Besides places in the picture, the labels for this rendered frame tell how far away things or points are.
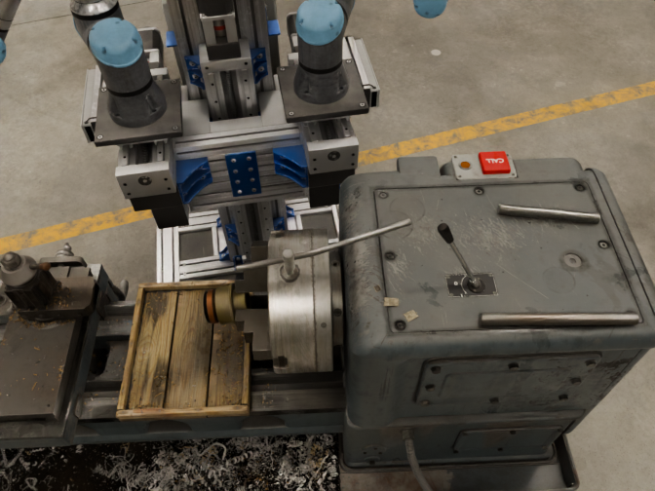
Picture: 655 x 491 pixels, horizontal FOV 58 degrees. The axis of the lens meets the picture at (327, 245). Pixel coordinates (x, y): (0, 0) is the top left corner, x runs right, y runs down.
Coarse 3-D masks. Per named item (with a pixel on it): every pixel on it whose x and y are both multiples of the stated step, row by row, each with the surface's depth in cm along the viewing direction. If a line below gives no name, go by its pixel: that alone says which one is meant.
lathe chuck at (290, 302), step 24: (288, 240) 122; (312, 264) 117; (288, 288) 115; (312, 288) 115; (288, 312) 115; (312, 312) 115; (288, 336) 116; (312, 336) 116; (288, 360) 120; (312, 360) 120
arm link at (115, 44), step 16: (96, 32) 139; (112, 32) 139; (128, 32) 139; (96, 48) 137; (112, 48) 137; (128, 48) 138; (112, 64) 139; (128, 64) 140; (144, 64) 145; (112, 80) 143; (128, 80) 143; (144, 80) 147
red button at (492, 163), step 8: (480, 152) 131; (488, 152) 131; (496, 152) 131; (504, 152) 131; (480, 160) 131; (488, 160) 130; (496, 160) 130; (504, 160) 130; (488, 168) 128; (496, 168) 128; (504, 168) 128
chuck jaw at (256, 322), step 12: (240, 312) 126; (252, 312) 126; (264, 312) 126; (240, 324) 126; (252, 324) 124; (264, 324) 124; (252, 336) 122; (264, 336) 122; (252, 348) 120; (264, 348) 120; (276, 360) 121
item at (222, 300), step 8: (216, 288) 129; (224, 288) 128; (232, 288) 129; (208, 296) 128; (216, 296) 127; (224, 296) 127; (232, 296) 128; (240, 296) 128; (248, 296) 133; (208, 304) 127; (216, 304) 126; (224, 304) 126; (232, 304) 127; (240, 304) 127; (248, 304) 133; (208, 312) 127; (216, 312) 127; (224, 312) 127; (232, 312) 126; (208, 320) 128; (216, 320) 129; (224, 320) 128; (232, 320) 127
